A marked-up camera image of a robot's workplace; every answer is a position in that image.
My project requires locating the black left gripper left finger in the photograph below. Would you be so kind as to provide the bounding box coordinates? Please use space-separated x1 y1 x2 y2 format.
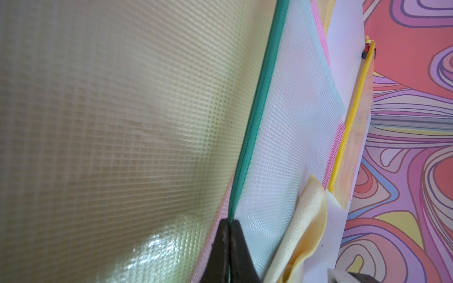
200 219 230 283

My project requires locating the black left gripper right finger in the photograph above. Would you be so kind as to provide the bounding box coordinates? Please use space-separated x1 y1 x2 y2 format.
230 220 261 283

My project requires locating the yellow microfiber cloth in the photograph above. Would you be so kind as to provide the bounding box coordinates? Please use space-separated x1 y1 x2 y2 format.
263 175 327 283

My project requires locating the yellow mesh document bag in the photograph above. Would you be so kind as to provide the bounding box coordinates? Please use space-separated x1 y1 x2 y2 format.
327 36 376 210

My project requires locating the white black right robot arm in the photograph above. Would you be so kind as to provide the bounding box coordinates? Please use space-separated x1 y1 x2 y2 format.
327 269 379 283

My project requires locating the pale yellow document bag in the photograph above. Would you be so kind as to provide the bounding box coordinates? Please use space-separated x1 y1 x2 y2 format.
316 0 336 35

